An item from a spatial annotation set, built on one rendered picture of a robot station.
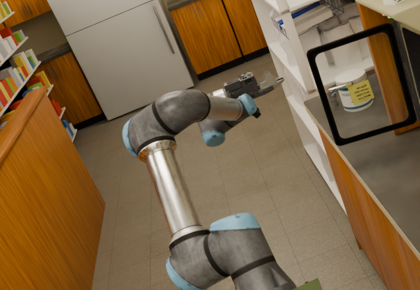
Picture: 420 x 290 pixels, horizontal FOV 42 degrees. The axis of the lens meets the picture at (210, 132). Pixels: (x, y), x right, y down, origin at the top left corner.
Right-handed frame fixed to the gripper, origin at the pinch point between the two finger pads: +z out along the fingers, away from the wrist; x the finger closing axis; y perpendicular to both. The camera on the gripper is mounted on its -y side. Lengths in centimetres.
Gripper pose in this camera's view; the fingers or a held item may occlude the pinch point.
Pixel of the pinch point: (280, 81)
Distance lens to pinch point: 202.8
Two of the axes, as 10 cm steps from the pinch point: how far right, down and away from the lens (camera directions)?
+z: 9.3, -3.7, -0.5
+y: -3.6, -8.5, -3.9
